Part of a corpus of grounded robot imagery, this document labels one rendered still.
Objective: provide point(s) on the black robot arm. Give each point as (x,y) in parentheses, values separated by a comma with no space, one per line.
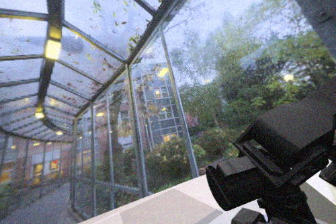
(296,139)

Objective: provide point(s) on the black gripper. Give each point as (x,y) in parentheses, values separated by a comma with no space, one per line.
(289,207)

